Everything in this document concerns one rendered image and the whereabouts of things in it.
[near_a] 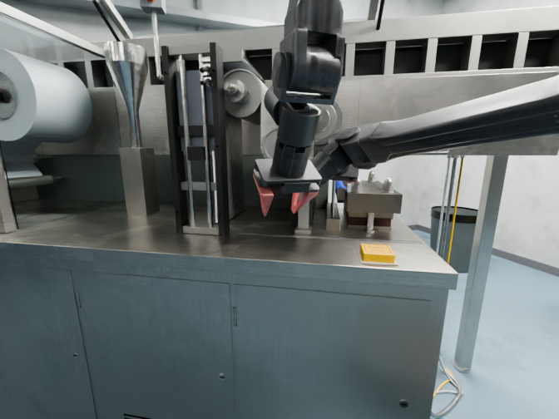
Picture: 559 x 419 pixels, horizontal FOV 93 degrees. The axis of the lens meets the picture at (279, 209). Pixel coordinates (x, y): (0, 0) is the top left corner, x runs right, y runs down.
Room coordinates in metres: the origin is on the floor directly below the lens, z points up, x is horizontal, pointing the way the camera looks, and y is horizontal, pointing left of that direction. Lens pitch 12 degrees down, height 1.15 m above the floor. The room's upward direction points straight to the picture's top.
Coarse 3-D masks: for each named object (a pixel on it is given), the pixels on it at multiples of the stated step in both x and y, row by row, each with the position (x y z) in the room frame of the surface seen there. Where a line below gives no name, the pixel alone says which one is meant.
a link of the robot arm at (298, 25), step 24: (312, 0) 0.35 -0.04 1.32; (336, 0) 0.36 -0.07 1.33; (288, 24) 0.37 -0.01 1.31; (312, 24) 0.35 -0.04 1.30; (336, 24) 0.36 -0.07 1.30; (288, 48) 0.37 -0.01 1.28; (312, 48) 0.36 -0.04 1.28; (336, 48) 0.36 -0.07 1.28; (312, 72) 0.36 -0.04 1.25; (336, 72) 0.37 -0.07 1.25
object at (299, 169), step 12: (276, 144) 0.43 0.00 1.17; (312, 144) 0.43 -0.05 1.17; (276, 156) 0.43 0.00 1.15; (288, 156) 0.41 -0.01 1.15; (300, 156) 0.42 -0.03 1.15; (264, 168) 0.44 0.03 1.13; (276, 168) 0.43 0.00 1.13; (288, 168) 0.42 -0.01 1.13; (300, 168) 0.43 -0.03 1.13; (312, 168) 0.47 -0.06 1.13; (264, 180) 0.42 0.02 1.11; (276, 180) 0.42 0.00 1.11; (288, 180) 0.43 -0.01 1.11; (300, 180) 0.43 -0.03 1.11; (312, 180) 0.44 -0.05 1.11
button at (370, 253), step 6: (360, 246) 0.65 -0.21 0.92; (366, 246) 0.63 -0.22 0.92; (372, 246) 0.63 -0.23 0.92; (378, 246) 0.63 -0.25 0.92; (384, 246) 0.63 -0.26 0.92; (360, 252) 0.64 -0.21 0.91; (366, 252) 0.59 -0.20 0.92; (372, 252) 0.59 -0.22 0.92; (378, 252) 0.59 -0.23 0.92; (384, 252) 0.59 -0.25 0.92; (390, 252) 0.59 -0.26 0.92; (366, 258) 0.59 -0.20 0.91; (372, 258) 0.58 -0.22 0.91; (378, 258) 0.58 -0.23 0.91; (384, 258) 0.58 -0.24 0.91; (390, 258) 0.58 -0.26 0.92
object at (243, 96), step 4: (232, 80) 0.86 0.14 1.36; (236, 80) 0.86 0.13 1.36; (236, 84) 0.86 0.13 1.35; (240, 84) 0.86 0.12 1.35; (244, 84) 0.89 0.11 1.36; (240, 88) 0.86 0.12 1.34; (244, 88) 0.86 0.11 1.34; (240, 92) 0.86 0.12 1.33; (244, 92) 0.86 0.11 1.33; (248, 92) 0.90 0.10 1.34; (228, 96) 0.87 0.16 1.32; (232, 96) 0.86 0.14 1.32; (236, 96) 0.86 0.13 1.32; (240, 96) 0.86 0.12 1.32; (244, 96) 0.87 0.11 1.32; (248, 96) 0.90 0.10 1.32; (232, 100) 0.86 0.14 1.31; (236, 100) 0.86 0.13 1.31; (240, 100) 0.87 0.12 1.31; (244, 100) 0.89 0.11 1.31; (248, 100) 0.92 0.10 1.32; (240, 104) 0.91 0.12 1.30
